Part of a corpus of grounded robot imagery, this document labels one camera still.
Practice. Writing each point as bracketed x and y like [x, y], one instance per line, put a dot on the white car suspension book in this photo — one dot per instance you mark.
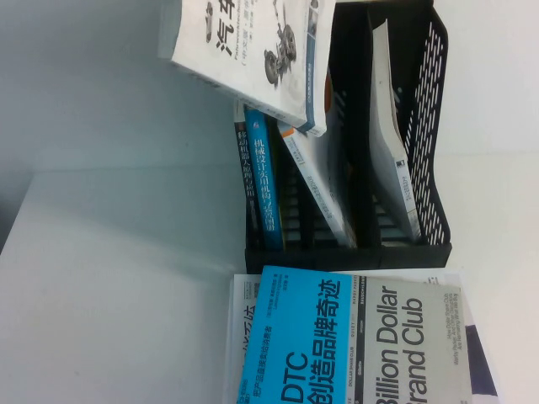
[252, 54]

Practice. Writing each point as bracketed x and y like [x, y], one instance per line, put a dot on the blue spine mechanism book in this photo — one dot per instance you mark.
[263, 181]

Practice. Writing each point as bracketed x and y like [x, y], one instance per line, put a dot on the dark spine robot book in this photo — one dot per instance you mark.
[243, 168]

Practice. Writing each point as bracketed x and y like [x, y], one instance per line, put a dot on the white book orange mark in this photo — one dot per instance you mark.
[324, 189]

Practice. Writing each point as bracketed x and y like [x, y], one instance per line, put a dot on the white book small black mark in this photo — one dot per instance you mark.
[387, 126]

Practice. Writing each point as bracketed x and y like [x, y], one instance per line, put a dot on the blue grey DTC book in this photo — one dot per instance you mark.
[337, 345]

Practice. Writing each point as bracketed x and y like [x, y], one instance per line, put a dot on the black mesh book stand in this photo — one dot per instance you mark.
[429, 126]

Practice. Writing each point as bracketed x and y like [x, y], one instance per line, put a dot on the white book purple block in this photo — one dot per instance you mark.
[482, 362]

